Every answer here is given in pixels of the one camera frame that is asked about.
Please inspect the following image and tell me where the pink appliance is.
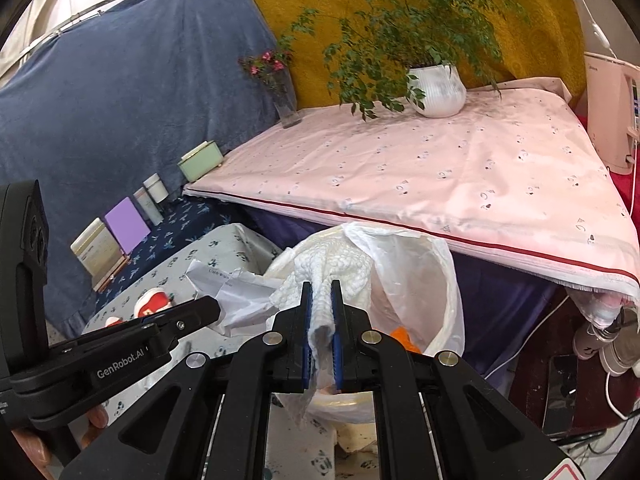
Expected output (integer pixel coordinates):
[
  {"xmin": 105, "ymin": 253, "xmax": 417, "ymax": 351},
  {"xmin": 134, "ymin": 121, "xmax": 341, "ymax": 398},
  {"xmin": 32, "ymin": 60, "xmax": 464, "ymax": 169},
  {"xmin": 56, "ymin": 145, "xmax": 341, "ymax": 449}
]
[{"xmin": 583, "ymin": 50, "xmax": 640, "ymax": 176}]

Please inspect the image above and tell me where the grey tube bottle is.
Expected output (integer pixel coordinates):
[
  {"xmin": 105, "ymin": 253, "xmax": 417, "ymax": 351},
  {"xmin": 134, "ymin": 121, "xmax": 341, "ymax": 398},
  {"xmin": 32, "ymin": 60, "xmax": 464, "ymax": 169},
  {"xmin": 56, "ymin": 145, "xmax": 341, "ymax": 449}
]
[{"xmin": 132, "ymin": 187, "xmax": 165, "ymax": 227}]

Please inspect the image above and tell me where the mint green box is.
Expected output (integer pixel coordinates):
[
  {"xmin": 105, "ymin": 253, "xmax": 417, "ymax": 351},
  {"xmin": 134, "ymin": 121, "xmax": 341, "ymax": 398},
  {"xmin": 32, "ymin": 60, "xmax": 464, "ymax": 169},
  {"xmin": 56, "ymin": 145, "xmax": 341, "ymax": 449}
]
[{"xmin": 178, "ymin": 140, "xmax": 224, "ymax": 184}]

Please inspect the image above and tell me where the person's left hand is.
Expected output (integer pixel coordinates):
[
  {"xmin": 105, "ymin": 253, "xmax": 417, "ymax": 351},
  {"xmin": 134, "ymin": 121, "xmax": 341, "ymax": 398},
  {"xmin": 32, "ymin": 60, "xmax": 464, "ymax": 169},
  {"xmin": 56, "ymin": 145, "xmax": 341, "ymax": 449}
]
[{"xmin": 11, "ymin": 404, "xmax": 109, "ymax": 480}]

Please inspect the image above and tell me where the purple card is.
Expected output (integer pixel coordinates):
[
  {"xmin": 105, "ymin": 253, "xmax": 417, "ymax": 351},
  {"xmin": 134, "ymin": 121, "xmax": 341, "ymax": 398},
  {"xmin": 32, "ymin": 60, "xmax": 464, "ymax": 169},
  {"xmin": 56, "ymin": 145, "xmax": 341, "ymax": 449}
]
[{"xmin": 103, "ymin": 196, "xmax": 151, "ymax": 256}]

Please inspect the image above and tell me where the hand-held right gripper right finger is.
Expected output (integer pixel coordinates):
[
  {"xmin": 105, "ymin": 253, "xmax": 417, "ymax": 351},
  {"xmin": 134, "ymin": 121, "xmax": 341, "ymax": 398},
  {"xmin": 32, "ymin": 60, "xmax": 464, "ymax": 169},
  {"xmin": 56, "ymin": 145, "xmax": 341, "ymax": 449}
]
[{"xmin": 330, "ymin": 279, "xmax": 572, "ymax": 480}]

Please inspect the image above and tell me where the white paper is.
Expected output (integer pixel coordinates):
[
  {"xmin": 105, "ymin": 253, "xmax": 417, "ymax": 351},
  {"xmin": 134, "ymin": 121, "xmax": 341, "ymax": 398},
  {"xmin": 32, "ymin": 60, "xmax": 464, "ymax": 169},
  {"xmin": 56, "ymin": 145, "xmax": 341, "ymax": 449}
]
[{"xmin": 184, "ymin": 258, "xmax": 284, "ymax": 337}]

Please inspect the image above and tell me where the metal curtain rod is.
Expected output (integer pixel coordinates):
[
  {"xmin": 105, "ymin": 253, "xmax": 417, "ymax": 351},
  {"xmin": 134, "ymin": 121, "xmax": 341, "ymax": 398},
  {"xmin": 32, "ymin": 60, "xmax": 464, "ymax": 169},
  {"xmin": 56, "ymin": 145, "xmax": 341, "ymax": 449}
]
[{"xmin": 0, "ymin": 0, "xmax": 192, "ymax": 63}]

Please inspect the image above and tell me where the white jar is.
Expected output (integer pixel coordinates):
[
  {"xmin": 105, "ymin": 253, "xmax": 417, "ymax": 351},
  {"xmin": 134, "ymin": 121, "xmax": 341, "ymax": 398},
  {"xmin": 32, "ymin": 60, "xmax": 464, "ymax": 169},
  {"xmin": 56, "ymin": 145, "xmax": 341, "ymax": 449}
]
[{"xmin": 143, "ymin": 173, "xmax": 170, "ymax": 205}]

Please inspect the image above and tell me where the green plant in white pot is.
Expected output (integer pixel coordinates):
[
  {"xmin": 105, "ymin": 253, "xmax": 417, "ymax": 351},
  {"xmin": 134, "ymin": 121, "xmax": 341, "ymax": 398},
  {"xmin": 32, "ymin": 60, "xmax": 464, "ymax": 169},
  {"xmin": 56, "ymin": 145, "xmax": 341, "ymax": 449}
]
[{"xmin": 276, "ymin": 0, "xmax": 532, "ymax": 122}]

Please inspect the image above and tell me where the wooden card stand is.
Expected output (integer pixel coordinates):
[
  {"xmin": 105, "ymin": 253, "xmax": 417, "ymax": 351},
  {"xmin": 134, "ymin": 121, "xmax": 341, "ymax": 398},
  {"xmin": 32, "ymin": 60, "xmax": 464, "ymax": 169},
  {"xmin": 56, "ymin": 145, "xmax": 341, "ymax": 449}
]
[{"xmin": 92, "ymin": 253, "xmax": 132, "ymax": 294}]

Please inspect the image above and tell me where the red paper cup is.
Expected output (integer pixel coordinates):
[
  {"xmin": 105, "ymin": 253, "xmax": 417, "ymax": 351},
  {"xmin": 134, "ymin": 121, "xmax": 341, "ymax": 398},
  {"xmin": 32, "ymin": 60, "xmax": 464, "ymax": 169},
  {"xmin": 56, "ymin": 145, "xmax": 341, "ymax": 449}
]
[{"xmin": 134, "ymin": 288, "xmax": 175, "ymax": 317}]

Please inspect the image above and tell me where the blue backdrop cloth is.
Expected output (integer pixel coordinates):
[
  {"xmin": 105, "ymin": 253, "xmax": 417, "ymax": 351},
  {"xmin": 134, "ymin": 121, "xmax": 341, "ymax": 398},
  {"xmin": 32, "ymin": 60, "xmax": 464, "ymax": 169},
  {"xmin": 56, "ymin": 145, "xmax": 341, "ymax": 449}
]
[{"xmin": 0, "ymin": 0, "xmax": 282, "ymax": 337}]

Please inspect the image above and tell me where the white cable with switch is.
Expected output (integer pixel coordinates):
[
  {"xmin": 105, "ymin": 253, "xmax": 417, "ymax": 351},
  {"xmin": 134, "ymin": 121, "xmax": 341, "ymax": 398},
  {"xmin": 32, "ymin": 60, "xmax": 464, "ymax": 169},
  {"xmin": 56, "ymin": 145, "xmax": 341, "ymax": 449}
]
[{"xmin": 569, "ymin": 0, "xmax": 617, "ymax": 57}]

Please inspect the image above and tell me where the black phone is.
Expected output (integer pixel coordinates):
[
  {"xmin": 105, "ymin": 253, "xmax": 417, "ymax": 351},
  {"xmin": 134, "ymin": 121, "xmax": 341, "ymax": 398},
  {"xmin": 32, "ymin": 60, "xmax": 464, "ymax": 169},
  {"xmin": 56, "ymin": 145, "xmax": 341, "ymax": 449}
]
[{"xmin": 542, "ymin": 354, "xmax": 582, "ymax": 437}]

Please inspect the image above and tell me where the pink printed sheet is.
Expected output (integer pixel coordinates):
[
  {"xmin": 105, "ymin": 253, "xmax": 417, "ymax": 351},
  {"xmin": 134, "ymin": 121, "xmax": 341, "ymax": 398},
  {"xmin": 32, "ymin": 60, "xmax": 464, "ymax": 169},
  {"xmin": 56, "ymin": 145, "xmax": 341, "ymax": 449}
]
[{"xmin": 182, "ymin": 75, "xmax": 640, "ymax": 297}]

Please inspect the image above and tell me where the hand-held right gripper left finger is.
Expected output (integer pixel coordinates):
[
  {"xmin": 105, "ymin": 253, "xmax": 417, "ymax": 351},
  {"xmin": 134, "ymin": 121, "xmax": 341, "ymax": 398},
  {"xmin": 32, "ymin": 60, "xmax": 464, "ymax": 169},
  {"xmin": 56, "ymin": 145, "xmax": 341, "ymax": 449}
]
[{"xmin": 60, "ymin": 280, "xmax": 314, "ymax": 480}]

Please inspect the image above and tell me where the beige printed card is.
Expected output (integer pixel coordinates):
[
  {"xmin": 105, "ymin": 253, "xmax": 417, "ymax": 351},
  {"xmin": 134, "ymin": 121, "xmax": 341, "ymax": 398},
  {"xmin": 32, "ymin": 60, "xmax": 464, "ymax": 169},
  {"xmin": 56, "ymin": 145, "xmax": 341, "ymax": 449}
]
[{"xmin": 69, "ymin": 217, "xmax": 124, "ymax": 279}]

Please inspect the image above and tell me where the yellow backdrop cloth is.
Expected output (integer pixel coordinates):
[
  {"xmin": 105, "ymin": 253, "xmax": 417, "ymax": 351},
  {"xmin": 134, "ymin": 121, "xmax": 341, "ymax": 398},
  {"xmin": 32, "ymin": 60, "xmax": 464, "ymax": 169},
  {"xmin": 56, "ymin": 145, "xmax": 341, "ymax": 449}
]
[{"xmin": 226, "ymin": 0, "xmax": 589, "ymax": 112}]

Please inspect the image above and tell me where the dark brown stool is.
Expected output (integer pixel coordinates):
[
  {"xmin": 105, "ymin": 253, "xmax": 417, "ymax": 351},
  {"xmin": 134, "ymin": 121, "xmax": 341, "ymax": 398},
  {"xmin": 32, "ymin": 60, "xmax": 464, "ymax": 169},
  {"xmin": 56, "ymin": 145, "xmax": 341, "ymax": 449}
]
[{"xmin": 509, "ymin": 284, "xmax": 640, "ymax": 438}]

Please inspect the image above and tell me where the glass vase with red flowers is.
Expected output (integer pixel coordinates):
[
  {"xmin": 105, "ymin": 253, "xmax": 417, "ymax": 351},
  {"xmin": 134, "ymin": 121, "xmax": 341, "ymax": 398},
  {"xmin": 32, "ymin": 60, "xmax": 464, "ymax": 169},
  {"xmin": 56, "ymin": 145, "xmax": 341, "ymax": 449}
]
[{"xmin": 238, "ymin": 49, "xmax": 304, "ymax": 129}]

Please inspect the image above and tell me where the orange snack wrapper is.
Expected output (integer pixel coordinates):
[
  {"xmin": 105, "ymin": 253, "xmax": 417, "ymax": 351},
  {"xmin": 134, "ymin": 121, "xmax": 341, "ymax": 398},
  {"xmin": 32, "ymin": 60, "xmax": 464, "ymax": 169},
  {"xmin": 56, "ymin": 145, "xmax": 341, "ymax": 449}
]
[{"xmin": 389, "ymin": 326, "xmax": 422, "ymax": 354}]

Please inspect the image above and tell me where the white plastic bin liner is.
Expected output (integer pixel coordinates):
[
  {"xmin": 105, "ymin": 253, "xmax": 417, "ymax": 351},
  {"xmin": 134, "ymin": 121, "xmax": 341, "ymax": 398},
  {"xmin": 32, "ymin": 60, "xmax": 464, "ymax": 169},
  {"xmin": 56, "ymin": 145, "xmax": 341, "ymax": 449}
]
[{"xmin": 262, "ymin": 221, "xmax": 467, "ymax": 433}]

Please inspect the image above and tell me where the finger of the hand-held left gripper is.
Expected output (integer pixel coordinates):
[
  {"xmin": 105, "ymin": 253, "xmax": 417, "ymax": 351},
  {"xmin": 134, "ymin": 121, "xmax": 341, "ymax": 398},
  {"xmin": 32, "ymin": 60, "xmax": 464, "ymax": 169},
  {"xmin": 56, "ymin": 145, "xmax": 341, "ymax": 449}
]
[{"xmin": 139, "ymin": 295, "xmax": 222, "ymax": 347}]

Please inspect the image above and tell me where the navy printed cloth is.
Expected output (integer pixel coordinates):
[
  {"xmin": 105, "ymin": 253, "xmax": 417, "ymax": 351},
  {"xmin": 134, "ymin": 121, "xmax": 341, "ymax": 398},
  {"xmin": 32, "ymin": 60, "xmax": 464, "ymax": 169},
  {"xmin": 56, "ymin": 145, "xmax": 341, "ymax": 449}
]
[{"xmin": 91, "ymin": 194, "xmax": 237, "ymax": 312}]

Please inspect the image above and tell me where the grey panda printed cloth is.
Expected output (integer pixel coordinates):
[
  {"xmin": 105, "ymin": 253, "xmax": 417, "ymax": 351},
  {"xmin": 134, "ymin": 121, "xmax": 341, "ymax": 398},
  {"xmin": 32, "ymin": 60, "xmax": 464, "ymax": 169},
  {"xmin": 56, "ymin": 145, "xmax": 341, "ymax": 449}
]
[{"xmin": 45, "ymin": 221, "xmax": 382, "ymax": 480}]

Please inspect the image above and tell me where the white paper towel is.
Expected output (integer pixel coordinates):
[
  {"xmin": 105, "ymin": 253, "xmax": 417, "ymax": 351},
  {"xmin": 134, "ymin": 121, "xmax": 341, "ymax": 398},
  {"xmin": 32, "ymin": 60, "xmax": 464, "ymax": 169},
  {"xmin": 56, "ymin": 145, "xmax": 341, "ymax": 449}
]
[{"xmin": 269, "ymin": 232, "xmax": 377, "ymax": 427}]

